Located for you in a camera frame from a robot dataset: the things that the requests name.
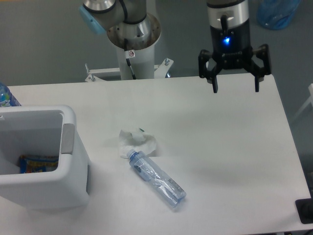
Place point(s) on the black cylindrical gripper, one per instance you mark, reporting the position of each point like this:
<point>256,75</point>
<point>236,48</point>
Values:
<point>233,51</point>

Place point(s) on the white paper tissue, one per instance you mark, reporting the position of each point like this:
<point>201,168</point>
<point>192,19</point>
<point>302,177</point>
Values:
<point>138,140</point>

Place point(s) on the clear blue plastic bottle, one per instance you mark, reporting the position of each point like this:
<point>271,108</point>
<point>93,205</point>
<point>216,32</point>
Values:
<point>159,180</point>

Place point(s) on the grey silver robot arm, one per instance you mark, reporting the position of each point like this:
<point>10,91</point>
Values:
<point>101,15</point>

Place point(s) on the white plastic trash can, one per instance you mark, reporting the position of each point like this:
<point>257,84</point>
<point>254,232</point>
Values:
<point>43,131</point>

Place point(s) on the blue plastic bag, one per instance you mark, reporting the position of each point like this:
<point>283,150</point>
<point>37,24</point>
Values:
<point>276,14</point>

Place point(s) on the black device at table edge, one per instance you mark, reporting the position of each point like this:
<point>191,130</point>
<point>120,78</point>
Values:
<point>305,210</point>

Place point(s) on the colourful snack wrapper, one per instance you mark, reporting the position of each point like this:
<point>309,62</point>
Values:
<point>37,164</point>

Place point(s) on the blue labelled water bottle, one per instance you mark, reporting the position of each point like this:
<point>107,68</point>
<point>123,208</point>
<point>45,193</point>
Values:
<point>6,97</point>

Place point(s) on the white frame at right edge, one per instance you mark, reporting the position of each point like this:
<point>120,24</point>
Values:
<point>307,105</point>

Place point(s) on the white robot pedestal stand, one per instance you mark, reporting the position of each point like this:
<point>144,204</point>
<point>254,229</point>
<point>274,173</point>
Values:
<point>135,49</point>

